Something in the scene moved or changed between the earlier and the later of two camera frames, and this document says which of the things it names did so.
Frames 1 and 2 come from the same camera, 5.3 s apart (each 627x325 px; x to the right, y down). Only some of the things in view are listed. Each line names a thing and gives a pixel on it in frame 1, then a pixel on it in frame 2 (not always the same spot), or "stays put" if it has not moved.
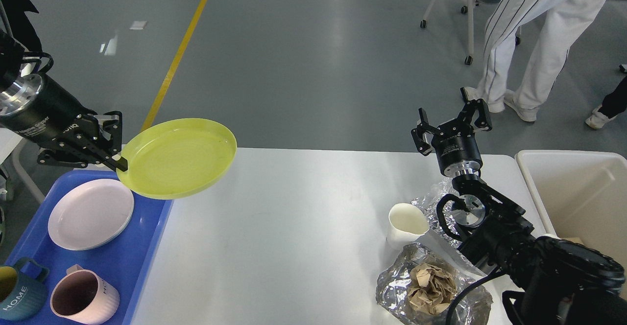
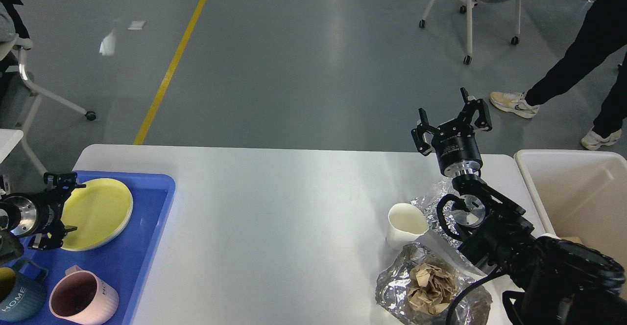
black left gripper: [41, 112] -> [41, 213]
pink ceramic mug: [83, 296] stays put
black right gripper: [456, 149] stays put
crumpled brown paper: [431, 289] stays put
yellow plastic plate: [173, 158] -> [101, 212]
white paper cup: [406, 224] stays put
